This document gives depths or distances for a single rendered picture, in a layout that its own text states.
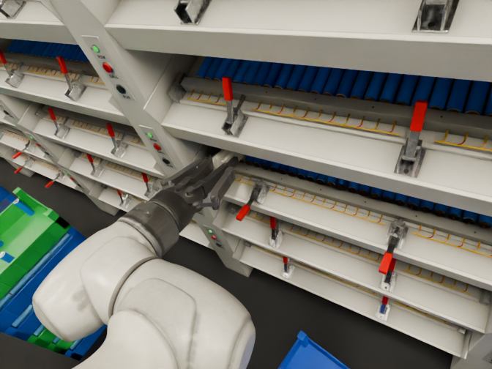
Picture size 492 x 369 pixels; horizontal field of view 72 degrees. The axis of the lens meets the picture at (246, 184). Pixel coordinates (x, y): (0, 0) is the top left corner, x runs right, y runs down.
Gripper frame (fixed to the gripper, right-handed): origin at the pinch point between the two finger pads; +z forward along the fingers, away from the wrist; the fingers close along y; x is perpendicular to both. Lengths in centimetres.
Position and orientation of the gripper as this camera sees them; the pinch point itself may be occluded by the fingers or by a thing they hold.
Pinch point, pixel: (228, 157)
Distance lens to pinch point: 69.4
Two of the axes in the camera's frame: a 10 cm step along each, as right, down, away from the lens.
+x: 1.2, 7.9, 6.0
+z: 5.2, -5.6, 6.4
